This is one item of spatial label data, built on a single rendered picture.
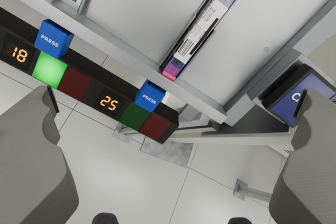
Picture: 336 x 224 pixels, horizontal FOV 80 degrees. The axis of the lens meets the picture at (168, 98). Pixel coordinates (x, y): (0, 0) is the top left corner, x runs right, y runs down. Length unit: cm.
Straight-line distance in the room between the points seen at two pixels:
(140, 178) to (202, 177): 32
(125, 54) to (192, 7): 7
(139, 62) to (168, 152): 82
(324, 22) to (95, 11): 21
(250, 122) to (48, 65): 26
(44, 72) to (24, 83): 68
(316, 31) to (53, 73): 27
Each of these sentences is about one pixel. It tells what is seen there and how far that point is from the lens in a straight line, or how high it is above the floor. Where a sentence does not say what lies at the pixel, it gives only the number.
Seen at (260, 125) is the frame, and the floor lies 72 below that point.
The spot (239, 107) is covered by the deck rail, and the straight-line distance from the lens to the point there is 24.
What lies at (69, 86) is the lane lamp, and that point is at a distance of 26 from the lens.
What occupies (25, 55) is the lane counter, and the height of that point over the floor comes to 66.
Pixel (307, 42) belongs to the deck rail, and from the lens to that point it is 23.
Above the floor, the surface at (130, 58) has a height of 73.
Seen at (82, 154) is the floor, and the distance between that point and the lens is 91.
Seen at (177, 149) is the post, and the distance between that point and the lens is 101.
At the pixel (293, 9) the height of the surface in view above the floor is 80.
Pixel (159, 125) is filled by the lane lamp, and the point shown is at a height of 66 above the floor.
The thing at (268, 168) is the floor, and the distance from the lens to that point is 142.
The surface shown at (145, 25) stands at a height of 74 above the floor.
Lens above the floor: 91
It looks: 63 degrees down
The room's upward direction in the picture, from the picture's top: 66 degrees clockwise
